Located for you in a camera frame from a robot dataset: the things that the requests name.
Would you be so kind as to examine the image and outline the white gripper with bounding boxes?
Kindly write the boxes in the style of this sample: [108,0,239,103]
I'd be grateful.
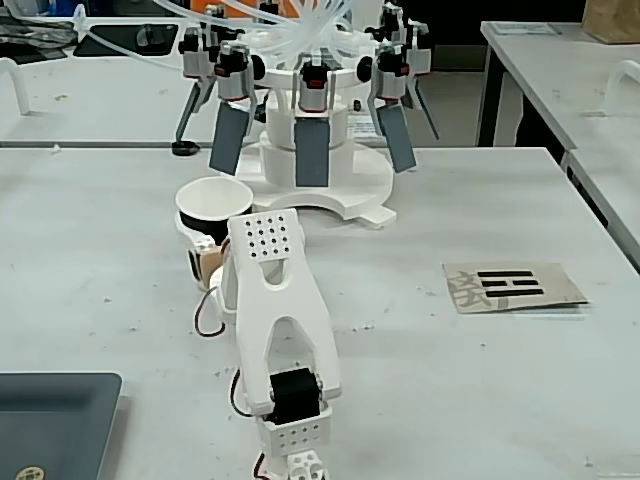
[174,212,226,292]

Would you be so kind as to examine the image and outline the black paper cup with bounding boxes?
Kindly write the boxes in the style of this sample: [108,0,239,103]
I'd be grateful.
[174,176,255,242]

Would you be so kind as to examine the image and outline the grey paddle actuator module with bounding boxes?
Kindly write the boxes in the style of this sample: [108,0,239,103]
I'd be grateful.
[208,41,257,176]
[399,20,441,141]
[292,57,335,189]
[368,42,418,174]
[173,24,217,144]

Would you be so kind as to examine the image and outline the printed paper label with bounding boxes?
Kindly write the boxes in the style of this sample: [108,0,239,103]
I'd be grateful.
[346,113,387,141]

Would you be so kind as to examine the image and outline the black mat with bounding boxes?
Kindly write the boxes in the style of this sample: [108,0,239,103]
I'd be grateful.
[73,22,180,58]

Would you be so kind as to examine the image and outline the grey plastic tray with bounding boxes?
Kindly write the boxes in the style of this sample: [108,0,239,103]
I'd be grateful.
[0,371,124,480]

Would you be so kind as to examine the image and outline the clear plastic tube bundle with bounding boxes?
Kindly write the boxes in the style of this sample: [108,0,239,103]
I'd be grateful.
[74,0,371,69]

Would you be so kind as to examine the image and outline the orange box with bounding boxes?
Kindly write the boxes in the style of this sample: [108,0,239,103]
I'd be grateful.
[192,0,301,16]

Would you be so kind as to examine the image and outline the dark crumpled clutter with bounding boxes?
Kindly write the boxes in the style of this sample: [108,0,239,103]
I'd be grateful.
[0,13,77,64]

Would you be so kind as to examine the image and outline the printed cardboard card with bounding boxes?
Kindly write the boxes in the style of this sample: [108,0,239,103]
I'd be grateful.
[442,261,591,316]

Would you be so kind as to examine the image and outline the white paper sheet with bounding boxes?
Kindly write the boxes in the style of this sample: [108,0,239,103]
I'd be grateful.
[492,20,564,37]

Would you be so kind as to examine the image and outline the white side table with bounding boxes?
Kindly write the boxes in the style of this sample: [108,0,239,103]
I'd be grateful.
[477,20,640,151]

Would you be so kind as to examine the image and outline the brown cardboard box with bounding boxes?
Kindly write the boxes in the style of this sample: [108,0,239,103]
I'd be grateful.
[581,0,640,46]

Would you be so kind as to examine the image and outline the white arched handle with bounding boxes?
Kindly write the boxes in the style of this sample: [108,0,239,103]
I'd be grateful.
[606,59,640,119]

